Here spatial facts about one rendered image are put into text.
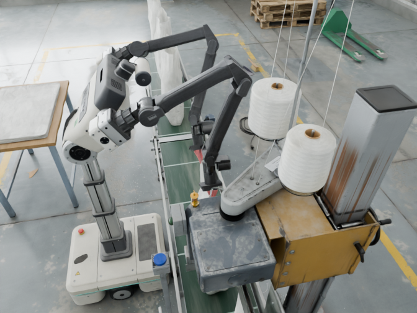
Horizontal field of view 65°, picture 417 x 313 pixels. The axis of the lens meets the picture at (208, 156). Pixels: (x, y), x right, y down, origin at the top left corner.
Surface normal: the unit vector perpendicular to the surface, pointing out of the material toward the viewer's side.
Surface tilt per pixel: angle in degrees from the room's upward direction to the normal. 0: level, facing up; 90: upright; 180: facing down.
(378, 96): 0
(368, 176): 90
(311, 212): 0
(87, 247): 0
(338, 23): 75
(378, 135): 90
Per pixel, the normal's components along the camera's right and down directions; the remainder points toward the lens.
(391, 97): 0.00, -0.75
